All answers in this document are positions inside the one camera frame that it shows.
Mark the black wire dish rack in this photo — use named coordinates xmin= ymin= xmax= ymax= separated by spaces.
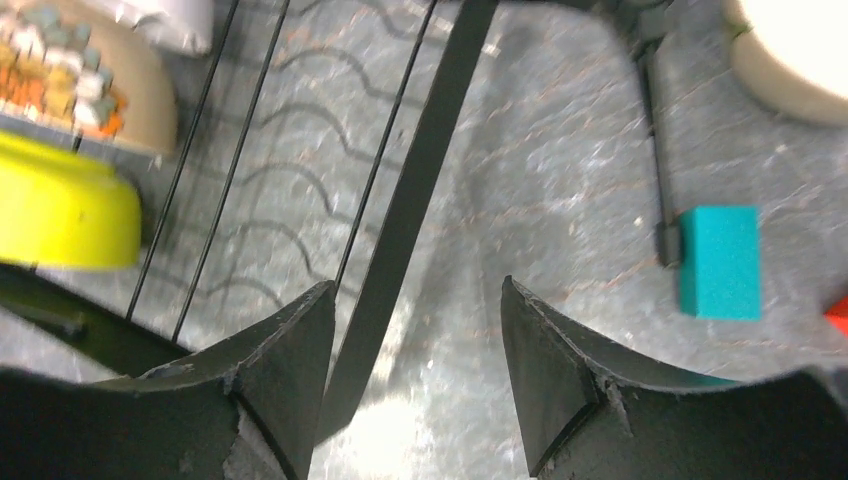
xmin=1 ymin=1 xmax=497 ymax=448

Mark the white bowl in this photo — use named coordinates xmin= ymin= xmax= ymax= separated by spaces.
xmin=87 ymin=0 xmax=215 ymax=57

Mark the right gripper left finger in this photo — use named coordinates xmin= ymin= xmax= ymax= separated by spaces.
xmin=1 ymin=281 xmax=336 ymax=479

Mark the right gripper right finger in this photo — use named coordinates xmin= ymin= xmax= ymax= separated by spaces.
xmin=500 ymin=277 xmax=847 ymax=479

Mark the small orange cube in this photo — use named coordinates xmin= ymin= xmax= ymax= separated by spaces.
xmin=824 ymin=296 xmax=848 ymax=336

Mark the lime green bowl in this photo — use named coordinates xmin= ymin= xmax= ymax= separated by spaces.
xmin=1 ymin=131 xmax=142 ymax=271

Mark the beige ceramic bowl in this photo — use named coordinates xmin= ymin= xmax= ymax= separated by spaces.
xmin=721 ymin=1 xmax=847 ymax=127

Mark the patterned cream bowl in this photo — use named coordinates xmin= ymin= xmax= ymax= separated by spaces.
xmin=1 ymin=1 xmax=178 ymax=156

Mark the teal block on table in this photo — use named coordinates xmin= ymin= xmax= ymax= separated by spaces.
xmin=679 ymin=205 xmax=762 ymax=322

